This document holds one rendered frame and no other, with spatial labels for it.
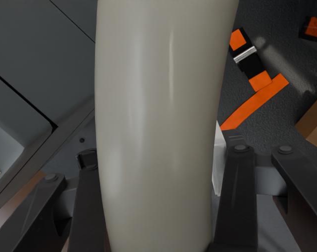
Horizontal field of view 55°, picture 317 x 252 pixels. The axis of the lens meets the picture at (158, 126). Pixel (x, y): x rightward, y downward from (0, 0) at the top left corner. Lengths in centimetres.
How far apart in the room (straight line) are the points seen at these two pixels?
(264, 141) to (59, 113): 87
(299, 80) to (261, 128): 20
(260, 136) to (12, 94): 90
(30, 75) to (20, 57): 3
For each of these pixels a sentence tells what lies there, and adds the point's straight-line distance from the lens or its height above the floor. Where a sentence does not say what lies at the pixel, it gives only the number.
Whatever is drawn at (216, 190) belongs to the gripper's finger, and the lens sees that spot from 16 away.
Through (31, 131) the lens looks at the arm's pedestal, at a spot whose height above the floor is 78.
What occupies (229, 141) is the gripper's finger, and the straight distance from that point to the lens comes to 16.
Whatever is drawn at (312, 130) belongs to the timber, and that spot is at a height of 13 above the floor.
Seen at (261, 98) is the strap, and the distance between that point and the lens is 107.
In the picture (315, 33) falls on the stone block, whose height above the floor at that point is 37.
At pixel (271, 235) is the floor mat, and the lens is 134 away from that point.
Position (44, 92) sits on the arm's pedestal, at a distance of 39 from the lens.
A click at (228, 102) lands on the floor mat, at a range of 106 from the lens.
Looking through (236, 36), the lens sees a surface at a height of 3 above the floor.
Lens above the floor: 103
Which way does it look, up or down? 69 degrees down
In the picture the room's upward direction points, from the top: 160 degrees counter-clockwise
